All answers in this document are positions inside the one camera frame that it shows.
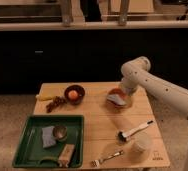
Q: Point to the grey towel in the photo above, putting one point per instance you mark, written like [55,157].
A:
[116,99]

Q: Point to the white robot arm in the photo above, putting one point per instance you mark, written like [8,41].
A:
[136,73]

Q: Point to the dark brown bowl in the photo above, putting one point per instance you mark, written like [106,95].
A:
[79,89]

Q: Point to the orange fruit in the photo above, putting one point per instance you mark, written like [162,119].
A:
[73,95]

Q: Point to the orange-red bowl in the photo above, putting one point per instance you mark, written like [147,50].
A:
[126,98]

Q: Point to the yellow banana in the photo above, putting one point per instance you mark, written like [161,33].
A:
[44,98]

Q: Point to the small metal cup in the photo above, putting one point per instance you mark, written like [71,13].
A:
[59,132]

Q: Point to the grey sponge block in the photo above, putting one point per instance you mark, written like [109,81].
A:
[47,137]

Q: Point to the wooden block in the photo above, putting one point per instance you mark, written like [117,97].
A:
[66,155]

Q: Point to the white round lidded cup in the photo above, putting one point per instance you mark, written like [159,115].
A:
[142,142]

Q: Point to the silver fork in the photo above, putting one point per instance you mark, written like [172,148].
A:
[98,162]

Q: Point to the green curved vegetable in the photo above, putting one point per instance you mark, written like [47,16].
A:
[52,159]

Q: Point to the green plastic tray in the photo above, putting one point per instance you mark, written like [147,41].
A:
[37,141]

